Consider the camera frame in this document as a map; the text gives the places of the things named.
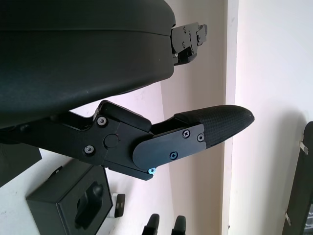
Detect small silver depth camera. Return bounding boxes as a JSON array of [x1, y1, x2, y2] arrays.
[[109, 192, 127, 219]]

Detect black panel with metal clips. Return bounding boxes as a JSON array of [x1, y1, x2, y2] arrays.
[[284, 121, 313, 235]]

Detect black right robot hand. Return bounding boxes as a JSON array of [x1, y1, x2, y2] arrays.
[[143, 212, 187, 235]]

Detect black foam-lined box base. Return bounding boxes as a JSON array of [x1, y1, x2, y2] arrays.
[[26, 161, 114, 235]]

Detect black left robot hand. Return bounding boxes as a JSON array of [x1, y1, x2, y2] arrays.
[[0, 0, 255, 182]]

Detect black RealSense box lid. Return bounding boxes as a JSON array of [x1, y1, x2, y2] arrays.
[[0, 143, 41, 188]]

